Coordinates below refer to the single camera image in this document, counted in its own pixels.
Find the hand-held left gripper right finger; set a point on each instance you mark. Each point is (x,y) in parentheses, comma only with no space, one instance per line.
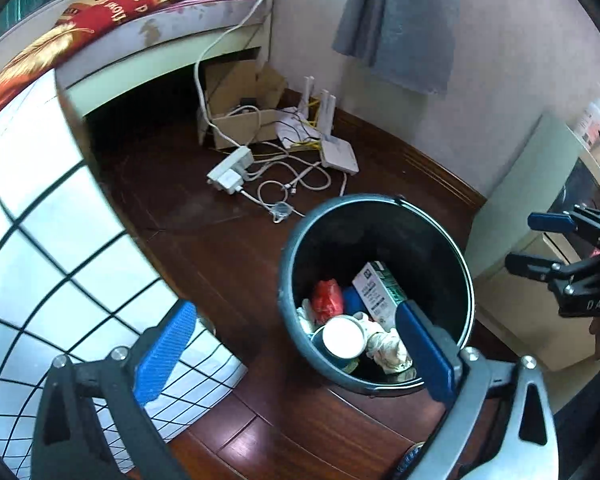
(425,350)

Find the open cardboard box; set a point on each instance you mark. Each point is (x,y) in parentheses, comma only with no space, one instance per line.
(240,122)

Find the white bed frame red headboard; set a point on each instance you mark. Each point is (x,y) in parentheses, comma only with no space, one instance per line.
(145,80)

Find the blue and white paper cup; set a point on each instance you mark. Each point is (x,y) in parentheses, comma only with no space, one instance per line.
(342,337)

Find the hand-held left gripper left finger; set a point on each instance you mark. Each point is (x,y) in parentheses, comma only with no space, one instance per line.
(165,355)

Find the window with green curtain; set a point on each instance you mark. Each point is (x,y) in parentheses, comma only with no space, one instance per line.
(20,12)

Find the black round trash bin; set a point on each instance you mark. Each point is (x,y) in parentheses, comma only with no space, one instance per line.
(380,240)

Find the brownish paper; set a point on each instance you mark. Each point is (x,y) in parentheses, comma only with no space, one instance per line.
(387,350)

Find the white grid-patterned mattress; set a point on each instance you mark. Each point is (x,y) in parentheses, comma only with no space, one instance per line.
(55,240)

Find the white power strip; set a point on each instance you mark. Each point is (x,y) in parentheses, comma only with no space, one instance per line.
(229,170)

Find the bed with red blanket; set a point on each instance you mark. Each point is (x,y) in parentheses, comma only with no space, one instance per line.
(80,20)

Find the pale purple stained mattress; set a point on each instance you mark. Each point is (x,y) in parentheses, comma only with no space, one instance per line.
(180,25)

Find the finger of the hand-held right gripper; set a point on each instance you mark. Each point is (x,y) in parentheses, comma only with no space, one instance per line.
(550,221)
(530,266)

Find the long grey curtain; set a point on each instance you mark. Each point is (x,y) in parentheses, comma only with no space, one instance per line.
(400,20)

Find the red plastic bag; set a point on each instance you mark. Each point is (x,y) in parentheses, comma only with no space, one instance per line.
(328,302)

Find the person's right forearm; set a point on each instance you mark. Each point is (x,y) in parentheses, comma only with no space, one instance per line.
(590,425)

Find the white wifi router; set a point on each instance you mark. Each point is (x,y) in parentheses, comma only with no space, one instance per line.
(337,155)

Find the pale green cabinet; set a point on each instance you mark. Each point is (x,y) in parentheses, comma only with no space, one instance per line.
(520,210)

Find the white and pink bottle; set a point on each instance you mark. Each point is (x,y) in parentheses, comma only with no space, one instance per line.
(591,120)

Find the green and white carton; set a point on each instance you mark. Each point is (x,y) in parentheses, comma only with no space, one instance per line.
(377,292)

